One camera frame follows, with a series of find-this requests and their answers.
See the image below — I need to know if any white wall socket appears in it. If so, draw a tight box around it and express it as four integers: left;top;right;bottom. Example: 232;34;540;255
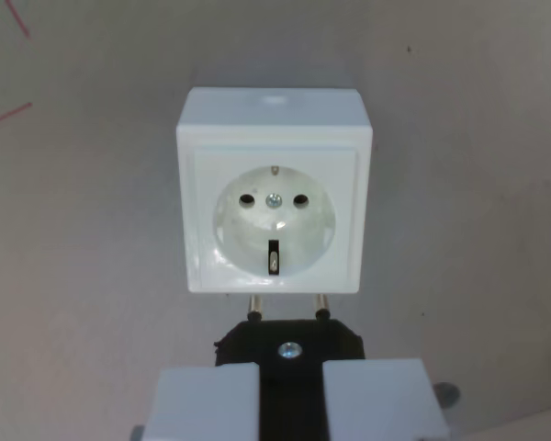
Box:
174;86;375;297

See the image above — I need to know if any black two-pin power plug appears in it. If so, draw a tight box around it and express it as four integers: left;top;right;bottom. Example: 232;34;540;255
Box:
213;293;366;441

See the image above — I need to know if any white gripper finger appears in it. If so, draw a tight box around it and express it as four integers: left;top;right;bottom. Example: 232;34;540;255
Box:
321;358;451;441
144;365;261;441

